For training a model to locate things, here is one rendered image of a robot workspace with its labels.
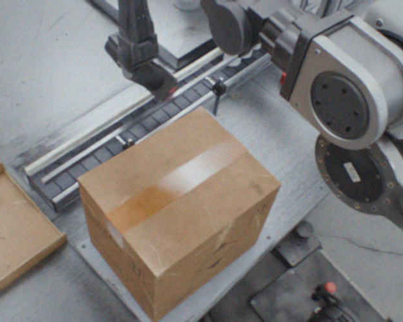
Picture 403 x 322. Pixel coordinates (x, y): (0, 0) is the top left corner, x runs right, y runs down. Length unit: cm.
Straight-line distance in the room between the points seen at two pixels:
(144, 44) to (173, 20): 52
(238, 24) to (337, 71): 16
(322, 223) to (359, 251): 19
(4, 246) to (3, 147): 29
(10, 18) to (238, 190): 105
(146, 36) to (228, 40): 37
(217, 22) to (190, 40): 80
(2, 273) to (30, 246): 8
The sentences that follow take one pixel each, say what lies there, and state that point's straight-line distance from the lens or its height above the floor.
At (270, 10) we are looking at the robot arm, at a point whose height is 147.
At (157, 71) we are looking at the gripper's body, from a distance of 118.
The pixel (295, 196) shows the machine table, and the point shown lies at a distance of 128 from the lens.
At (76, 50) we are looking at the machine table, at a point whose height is 83.
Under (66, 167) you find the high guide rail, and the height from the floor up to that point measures 96.
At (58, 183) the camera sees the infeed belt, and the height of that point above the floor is 88.
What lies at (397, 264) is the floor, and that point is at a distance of 230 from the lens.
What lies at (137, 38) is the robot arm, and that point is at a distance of 105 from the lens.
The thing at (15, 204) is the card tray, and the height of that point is 83.
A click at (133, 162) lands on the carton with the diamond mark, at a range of 93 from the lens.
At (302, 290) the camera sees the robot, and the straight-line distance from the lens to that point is 181.
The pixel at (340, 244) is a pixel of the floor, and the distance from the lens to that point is 224.
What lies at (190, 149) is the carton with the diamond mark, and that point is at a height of 112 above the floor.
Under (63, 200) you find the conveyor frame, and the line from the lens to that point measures 120.
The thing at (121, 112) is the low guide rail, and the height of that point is 91.
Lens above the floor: 188
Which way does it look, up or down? 55 degrees down
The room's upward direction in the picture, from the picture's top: 10 degrees clockwise
